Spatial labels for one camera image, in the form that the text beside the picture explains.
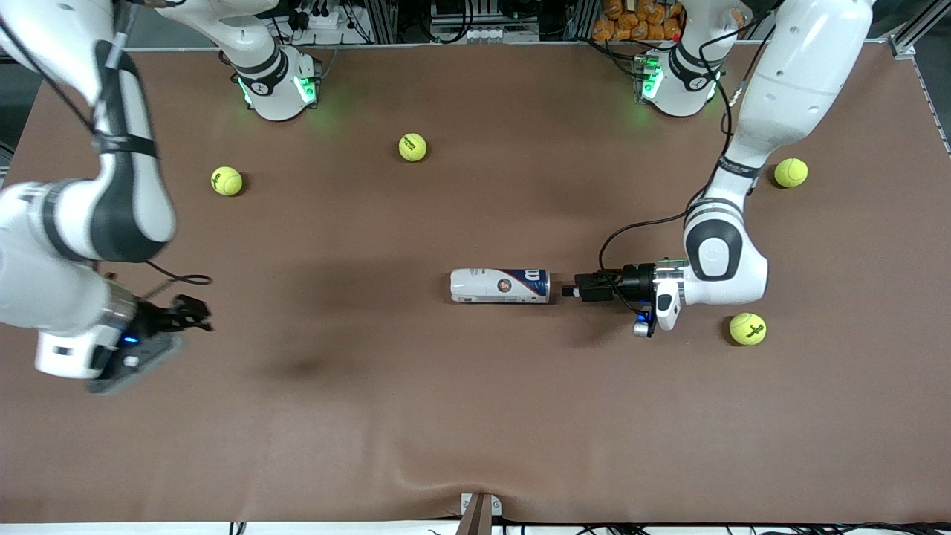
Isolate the white blue tennis ball can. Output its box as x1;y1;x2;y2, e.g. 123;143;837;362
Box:
449;267;552;305

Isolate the brown table mat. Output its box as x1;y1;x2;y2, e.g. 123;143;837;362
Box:
0;41;951;525

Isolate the orange netted bag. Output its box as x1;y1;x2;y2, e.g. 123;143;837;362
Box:
591;0;686;43

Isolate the white connector strip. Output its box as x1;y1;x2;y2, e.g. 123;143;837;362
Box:
430;25;542;45

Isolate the white power strip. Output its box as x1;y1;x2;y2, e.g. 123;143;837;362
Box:
293;3;341;31

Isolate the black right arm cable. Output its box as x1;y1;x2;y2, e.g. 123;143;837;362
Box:
0;0;214;302

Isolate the metal bracket with screws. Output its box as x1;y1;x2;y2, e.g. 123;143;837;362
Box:
460;492;504;535

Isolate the aluminium frame rail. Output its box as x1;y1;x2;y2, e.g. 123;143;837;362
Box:
890;0;951;62

